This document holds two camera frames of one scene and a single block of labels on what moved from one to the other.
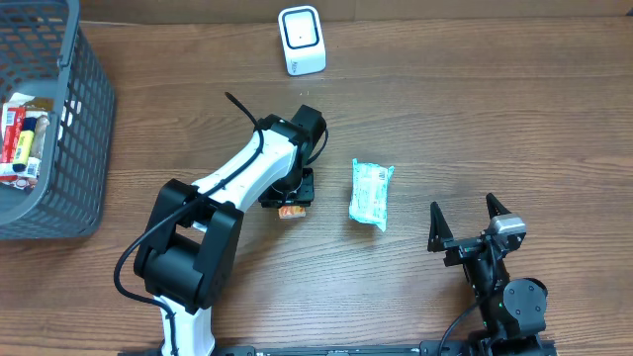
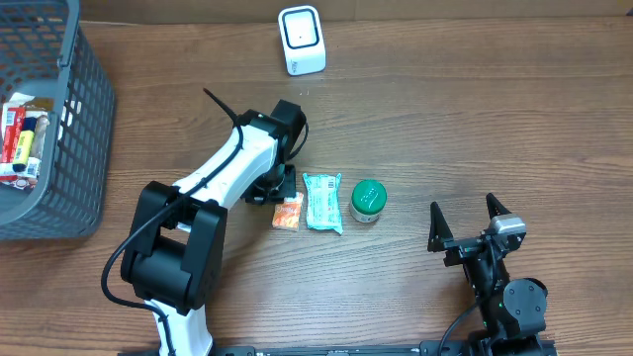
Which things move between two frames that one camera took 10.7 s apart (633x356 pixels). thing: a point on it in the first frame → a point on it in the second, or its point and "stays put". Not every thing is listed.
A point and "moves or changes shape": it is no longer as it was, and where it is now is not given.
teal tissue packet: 369,193 → 323,204
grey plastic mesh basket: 45,52 stays put
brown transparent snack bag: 45,104 stays put
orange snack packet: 292,212 moves or changes shape
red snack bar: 13,127 stays put
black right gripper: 468,248 stays put
